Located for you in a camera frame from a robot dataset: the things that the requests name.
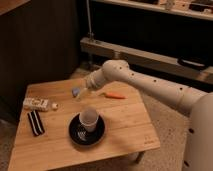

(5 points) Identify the white labelled bottle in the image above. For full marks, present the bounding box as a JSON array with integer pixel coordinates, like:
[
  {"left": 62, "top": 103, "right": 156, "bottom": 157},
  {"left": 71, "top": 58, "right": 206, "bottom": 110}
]
[{"left": 23, "top": 98, "right": 58, "bottom": 112}]

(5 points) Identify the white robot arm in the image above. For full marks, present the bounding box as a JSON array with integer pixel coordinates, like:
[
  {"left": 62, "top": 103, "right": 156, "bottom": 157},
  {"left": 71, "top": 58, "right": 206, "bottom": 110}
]
[{"left": 77, "top": 60, "right": 213, "bottom": 171}]

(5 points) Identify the metal pole stand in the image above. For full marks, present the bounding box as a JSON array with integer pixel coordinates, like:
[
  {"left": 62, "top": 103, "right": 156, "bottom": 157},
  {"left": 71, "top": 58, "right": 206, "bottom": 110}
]
[{"left": 86, "top": 0, "right": 94, "bottom": 41}]

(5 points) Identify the blue sponge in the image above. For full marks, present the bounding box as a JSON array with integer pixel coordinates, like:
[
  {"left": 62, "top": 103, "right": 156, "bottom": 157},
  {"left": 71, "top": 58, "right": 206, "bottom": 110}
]
[{"left": 72, "top": 87, "right": 80, "bottom": 97}]

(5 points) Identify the white paper cup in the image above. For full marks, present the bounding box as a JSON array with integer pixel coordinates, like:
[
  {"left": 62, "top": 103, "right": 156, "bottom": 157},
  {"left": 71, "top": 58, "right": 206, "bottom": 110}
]
[{"left": 79, "top": 107, "right": 99, "bottom": 132}]

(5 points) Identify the orange carrot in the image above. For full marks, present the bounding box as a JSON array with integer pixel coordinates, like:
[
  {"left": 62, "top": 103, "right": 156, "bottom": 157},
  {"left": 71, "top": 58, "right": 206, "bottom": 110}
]
[{"left": 105, "top": 93, "right": 126, "bottom": 99}]

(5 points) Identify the black round plate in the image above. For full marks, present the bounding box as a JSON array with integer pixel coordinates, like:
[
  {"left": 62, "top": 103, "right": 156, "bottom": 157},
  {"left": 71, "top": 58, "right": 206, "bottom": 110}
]
[{"left": 68, "top": 115, "right": 105, "bottom": 146}]

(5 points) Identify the black white striped case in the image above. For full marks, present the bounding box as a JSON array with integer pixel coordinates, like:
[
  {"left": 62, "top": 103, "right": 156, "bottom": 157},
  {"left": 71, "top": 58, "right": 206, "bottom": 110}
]
[{"left": 27, "top": 110, "right": 45, "bottom": 136}]

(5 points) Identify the wooden low table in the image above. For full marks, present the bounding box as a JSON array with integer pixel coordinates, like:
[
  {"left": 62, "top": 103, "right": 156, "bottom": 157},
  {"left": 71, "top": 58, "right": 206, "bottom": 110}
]
[{"left": 8, "top": 79, "right": 160, "bottom": 171}]

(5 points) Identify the wooden bench shelf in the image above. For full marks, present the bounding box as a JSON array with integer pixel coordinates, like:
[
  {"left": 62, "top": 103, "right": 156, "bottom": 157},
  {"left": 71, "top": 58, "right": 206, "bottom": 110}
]
[{"left": 80, "top": 37, "right": 213, "bottom": 84}]

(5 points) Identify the black handle strap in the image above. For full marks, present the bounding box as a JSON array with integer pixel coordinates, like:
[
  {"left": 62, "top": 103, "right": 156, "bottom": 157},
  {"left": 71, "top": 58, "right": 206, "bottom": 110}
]
[{"left": 177, "top": 57, "right": 210, "bottom": 71}]

